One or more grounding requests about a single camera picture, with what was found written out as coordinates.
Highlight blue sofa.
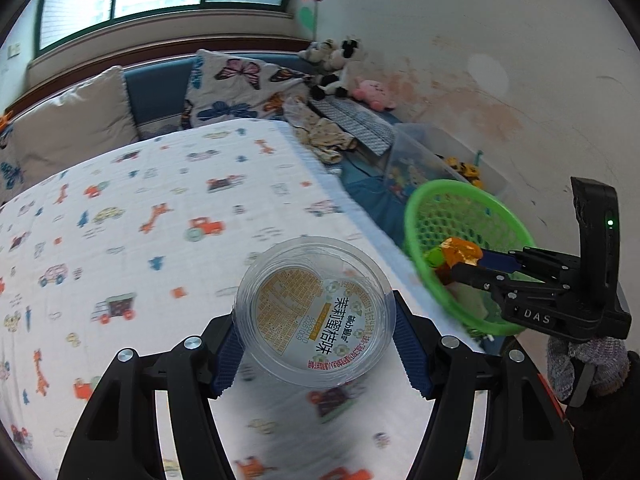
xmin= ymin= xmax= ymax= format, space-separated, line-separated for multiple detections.
xmin=0 ymin=49 xmax=417 ymax=246

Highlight gold foil wrapper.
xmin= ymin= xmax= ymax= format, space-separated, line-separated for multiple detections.
xmin=439 ymin=237 xmax=483 ymax=268

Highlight beige baby clothes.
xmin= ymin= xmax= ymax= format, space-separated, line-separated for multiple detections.
xmin=283 ymin=98 xmax=357 ymax=165

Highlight black white plush toy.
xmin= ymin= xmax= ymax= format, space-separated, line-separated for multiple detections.
xmin=297 ymin=36 xmax=367 ymax=101

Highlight grey sofa cushion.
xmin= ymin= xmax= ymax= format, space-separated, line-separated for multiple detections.
xmin=11 ymin=65 xmax=138 ymax=186

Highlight green plastic mesh basket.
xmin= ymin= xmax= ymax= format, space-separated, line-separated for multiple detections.
xmin=404 ymin=180 xmax=535 ymax=336

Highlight clear plastic jelly cup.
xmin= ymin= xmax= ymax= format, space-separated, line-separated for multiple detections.
xmin=233 ymin=236 xmax=396 ymax=388

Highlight butterfly print pillow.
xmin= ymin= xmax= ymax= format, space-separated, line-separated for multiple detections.
xmin=180 ymin=49 xmax=314 ymax=130

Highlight pink plush toy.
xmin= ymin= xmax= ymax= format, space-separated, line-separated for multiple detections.
xmin=352 ymin=78 xmax=397 ymax=112

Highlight cartoon print white tablecloth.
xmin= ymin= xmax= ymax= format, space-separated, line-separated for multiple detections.
xmin=0 ymin=118 xmax=490 ymax=480

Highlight clear plastic toy bin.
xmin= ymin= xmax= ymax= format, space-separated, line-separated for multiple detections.
xmin=383 ymin=122 xmax=509 ymax=202

